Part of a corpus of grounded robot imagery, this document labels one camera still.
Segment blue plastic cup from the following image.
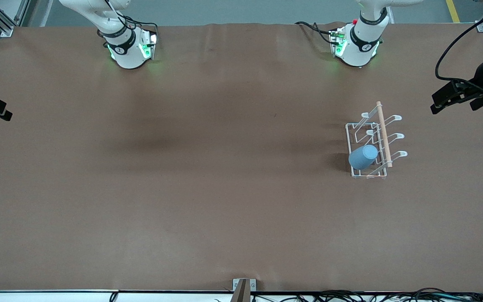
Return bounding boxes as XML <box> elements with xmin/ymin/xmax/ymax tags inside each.
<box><xmin>348</xmin><ymin>144</ymin><xmax>379</xmax><ymax>170</ymax></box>

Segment small metal bracket plate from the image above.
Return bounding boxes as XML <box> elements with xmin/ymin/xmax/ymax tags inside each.
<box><xmin>232</xmin><ymin>279</ymin><xmax>257</xmax><ymax>292</ymax></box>

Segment white wire cup holder rack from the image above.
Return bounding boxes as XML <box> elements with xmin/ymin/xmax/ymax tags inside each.
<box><xmin>345</xmin><ymin>101</ymin><xmax>408</xmax><ymax>180</ymax></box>

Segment brown post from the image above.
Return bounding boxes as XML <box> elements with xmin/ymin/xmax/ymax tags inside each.
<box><xmin>231</xmin><ymin>279</ymin><xmax>250</xmax><ymax>302</ymax></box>

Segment black left base cables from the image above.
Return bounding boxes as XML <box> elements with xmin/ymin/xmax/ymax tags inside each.
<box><xmin>295</xmin><ymin>21</ymin><xmax>339</xmax><ymax>45</ymax></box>

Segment brown table cover sheet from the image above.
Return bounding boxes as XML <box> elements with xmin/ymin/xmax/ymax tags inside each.
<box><xmin>0</xmin><ymin>22</ymin><xmax>483</xmax><ymax>293</ymax></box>

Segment black cable bundle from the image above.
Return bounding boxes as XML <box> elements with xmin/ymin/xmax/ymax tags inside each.
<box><xmin>214</xmin><ymin>287</ymin><xmax>483</xmax><ymax>302</ymax></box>

